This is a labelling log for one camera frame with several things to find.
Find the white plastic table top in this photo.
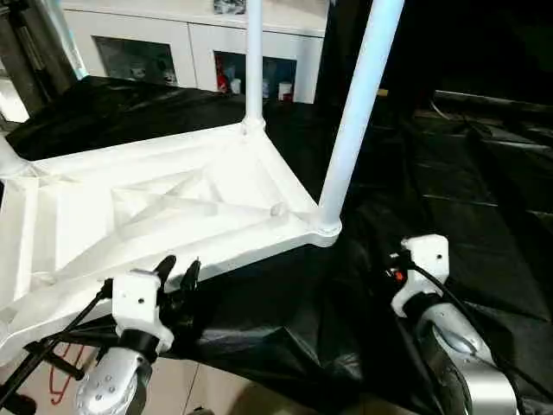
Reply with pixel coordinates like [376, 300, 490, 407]
[0, 120, 342, 368]

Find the white plastic table leg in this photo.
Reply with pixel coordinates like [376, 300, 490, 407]
[0, 136, 21, 178]
[244, 0, 265, 131]
[318, 0, 406, 237]

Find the black glossy mat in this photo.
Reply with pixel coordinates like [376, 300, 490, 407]
[0, 75, 553, 415]

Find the red package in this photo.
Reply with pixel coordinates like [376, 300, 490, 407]
[215, 60, 231, 93]

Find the black flat monitor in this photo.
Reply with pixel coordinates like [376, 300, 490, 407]
[434, 0, 553, 107]

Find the pale teal translucent object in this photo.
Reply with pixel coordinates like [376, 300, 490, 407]
[58, 8, 90, 81]

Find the white glass door cabinet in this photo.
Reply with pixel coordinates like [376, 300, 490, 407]
[62, 0, 327, 104]

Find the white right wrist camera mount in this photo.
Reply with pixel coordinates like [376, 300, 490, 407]
[391, 234, 450, 320]

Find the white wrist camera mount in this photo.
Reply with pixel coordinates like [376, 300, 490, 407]
[111, 267, 175, 352]
[391, 234, 450, 320]

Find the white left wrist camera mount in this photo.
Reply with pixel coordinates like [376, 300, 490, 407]
[111, 267, 175, 352]

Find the thin red cable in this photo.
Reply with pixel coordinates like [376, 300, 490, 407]
[48, 343, 86, 405]

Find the tangled dark cable bundle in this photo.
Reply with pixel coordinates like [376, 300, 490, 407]
[213, 0, 250, 15]

